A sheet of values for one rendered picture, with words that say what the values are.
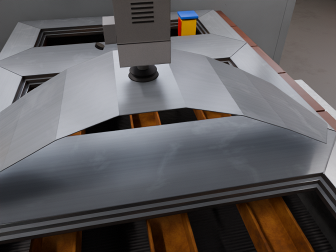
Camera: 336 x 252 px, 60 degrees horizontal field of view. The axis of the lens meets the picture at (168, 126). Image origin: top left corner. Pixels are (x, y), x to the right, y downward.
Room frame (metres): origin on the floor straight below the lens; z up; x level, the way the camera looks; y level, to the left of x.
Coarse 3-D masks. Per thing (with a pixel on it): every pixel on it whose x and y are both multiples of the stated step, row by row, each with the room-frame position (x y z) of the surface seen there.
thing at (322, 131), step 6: (288, 96) 0.47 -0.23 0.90; (294, 102) 0.45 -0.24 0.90; (294, 108) 0.42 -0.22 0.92; (300, 108) 0.44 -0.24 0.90; (306, 108) 0.46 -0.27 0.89; (300, 114) 0.40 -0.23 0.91; (306, 114) 0.42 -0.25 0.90; (312, 114) 0.44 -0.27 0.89; (306, 120) 0.38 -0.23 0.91; (312, 120) 0.40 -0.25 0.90; (312, 126) 0.37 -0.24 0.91; (318, 126) 0.39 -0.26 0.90; (318, 132) 0.36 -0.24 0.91; (324, 132) 0.37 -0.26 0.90; (324, 138) 0.34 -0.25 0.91
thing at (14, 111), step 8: (24, 96) 0.41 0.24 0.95; (16, 104) 0.40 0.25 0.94; (0, 112) 0.40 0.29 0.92; (8, 112) 0.39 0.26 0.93; (16, 112) 0.37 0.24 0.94; (0, 120) 0.37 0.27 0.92; (8, 120) 0.36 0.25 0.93; (16, 120) 0.34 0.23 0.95; (0, 128) 0.35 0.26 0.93; (8, 128) 0.33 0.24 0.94; (0, 136) 0.32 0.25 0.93; (8, 136) 0.31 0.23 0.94; (0, 144) 0.30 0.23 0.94; (8, 144) 0.29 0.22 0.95; (0, 152) 0.28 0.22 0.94; (0, 160) 0.26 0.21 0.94; (0, 168) 0.25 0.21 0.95
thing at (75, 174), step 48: (48, 144) 0.40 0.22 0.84; (96, 144) 0.40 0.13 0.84; (144, 144) 0.40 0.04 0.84; (192, 144) 0.40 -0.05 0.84; (240, 144) 0.40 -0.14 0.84; (288, 144) 0.40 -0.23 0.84; (0, 192) 0.29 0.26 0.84; (48, 192) 0.29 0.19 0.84; (96, 192) 0.29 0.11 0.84; (144, 192) 0.29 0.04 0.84; (192, 192) 0.29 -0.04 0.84; (240, 192) 0.30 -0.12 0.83; (288, 192) 0.31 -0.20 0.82; (0, 240) 0.22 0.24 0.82
